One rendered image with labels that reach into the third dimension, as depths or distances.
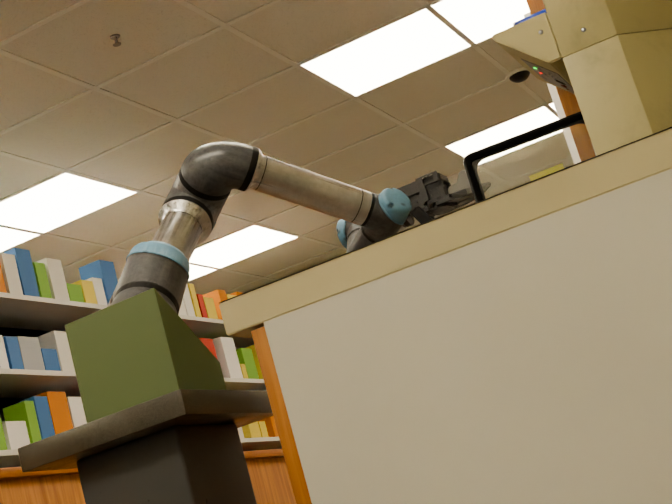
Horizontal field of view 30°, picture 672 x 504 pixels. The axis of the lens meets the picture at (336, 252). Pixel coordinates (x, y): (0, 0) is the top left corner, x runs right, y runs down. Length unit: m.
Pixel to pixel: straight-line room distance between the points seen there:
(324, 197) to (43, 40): 2.16
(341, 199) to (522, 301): 1.37
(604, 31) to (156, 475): 1.16
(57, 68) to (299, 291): 3.51
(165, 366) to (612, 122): 0.94
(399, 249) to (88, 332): 0.90
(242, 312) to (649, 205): 0.47
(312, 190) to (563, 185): 1.37
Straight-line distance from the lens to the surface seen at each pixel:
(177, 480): 2.01
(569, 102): 2.81
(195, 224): 2.59
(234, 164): 2.58
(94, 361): 2.13
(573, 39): 2.45
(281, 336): 1.40
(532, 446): 1.29
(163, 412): 1.95
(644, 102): 2.39
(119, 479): 2.07
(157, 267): 2.23
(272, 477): 5.07
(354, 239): 2.75
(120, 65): 4.92
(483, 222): 1.32
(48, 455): 2.07
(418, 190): 2.80
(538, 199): 1.31
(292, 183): 2.61
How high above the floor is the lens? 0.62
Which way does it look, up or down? 14 degrees up
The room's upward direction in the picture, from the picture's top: 16 degrees counter-clockwise
